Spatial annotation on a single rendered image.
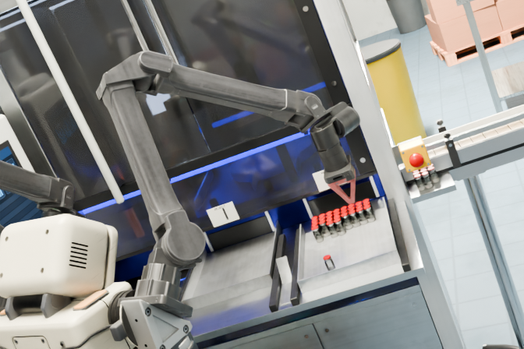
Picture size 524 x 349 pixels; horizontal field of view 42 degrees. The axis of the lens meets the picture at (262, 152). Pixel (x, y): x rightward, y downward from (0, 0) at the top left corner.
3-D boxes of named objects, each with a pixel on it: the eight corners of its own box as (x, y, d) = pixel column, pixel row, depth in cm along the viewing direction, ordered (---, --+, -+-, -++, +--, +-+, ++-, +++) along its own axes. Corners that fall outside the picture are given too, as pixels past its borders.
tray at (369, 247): (304, 234, 203) (299, 224, 202) (387, 206, 199) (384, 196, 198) (302, 293, 171) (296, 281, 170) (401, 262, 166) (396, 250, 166)
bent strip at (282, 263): (283, 276, 183) (275, 259, 182) (294, 273, 183) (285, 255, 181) (279, 305, 170) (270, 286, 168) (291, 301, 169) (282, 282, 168)
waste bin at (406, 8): (430, 19, 888) (416, -21, 873) (430, 26, 849) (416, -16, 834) (397, 30, 903) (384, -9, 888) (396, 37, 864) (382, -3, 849)
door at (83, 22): (72, 202, 209) (-20, 22, 193) (210, 152, 200) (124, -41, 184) (72, 202, 209) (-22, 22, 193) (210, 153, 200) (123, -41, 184)
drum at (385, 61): (435, 125, 511) (404, 33, 491) (428, 149, 471) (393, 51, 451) (377, 139, 532) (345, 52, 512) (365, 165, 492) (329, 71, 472)
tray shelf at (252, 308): (195, 264, 220) (192, 259, 220) (403, 195, 206) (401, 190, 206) (161, 354, 175) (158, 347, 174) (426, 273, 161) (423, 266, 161)
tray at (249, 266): (207, 254, 219) (202, 245, 218) (281, 229, 213) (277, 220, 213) (186, 311, 187) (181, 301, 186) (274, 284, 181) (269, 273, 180)
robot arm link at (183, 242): (84, 80, 143) (93, 57, 135) (143, 69, 150) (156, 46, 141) (160, 280, 133) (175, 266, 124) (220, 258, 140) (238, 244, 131)
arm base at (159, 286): (115, 306, 125) (162, 303, 118) (124, 264, 129) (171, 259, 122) (146, 319, 131) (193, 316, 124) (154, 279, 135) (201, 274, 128)
